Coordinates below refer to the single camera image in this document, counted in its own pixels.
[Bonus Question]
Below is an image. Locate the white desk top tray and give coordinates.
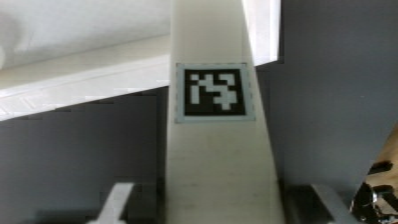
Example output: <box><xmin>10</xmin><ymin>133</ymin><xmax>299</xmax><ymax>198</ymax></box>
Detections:
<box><xmin>0</xmin><ymin>0</ymin><xmax>283</xmax><ymax>123</ymax></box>

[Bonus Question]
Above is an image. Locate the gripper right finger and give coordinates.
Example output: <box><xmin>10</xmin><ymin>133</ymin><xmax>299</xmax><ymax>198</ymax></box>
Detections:
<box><xmin>278</xmin><ymin>183</ymin><xmax>361</xmax><ymax>224</ymax></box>

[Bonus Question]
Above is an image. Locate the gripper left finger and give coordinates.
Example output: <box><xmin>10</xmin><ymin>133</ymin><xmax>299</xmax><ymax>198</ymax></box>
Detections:
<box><xmin>86</xmin><ymin>181</ymin><xmax>166</xmax><ymax>224</ymax></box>

